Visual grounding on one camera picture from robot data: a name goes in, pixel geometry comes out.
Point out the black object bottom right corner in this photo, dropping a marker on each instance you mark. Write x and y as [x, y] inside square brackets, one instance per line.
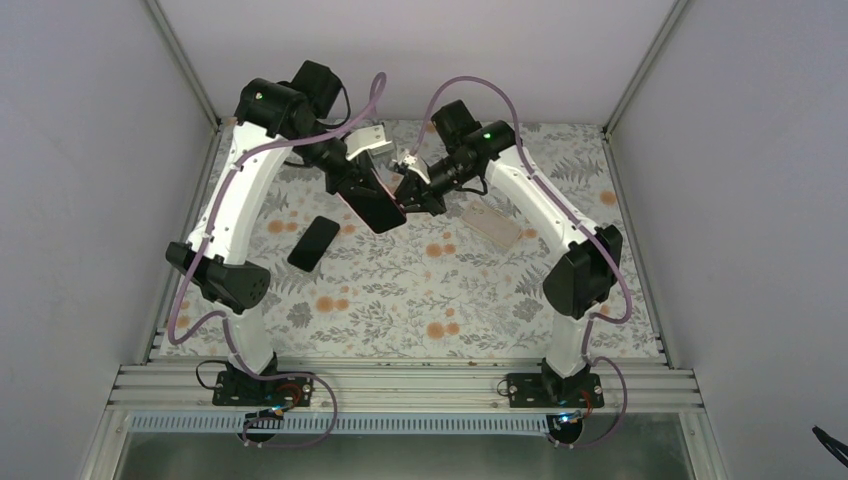
[834, 446]

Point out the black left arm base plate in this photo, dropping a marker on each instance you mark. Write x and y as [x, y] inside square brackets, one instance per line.
[235, 388]

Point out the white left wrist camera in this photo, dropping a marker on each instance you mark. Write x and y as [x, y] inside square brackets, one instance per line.
[375, 140]

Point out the aluminium frame post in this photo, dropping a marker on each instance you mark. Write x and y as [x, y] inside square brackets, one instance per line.
[667, 28]
[180, 58]

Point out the floral patterned table mat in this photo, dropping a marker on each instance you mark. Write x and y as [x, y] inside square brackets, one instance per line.
[434, 287]

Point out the aluminium front rail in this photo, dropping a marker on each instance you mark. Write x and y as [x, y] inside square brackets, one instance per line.
[435, 388]

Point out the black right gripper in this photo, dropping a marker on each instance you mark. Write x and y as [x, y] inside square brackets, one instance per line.
[418, 198]

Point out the perforated grey cable duct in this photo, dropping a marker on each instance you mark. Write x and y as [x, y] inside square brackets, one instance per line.
[346, 423]

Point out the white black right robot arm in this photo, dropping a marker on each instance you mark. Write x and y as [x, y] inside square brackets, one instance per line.
[588, 255]

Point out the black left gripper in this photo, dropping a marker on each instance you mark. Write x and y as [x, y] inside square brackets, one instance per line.
[348, 178]

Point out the aluminium frame post left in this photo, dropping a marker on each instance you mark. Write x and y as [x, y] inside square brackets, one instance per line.
[180, 58]

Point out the black bare phone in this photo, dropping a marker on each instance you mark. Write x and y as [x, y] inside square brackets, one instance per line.
[313, 244]

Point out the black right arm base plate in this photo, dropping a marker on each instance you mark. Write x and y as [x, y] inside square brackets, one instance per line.
[535, 391]

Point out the aluminium frame post right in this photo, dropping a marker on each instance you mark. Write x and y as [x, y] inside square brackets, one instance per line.
[667, 28]

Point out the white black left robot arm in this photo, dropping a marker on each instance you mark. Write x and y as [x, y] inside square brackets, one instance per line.
[273, 120]

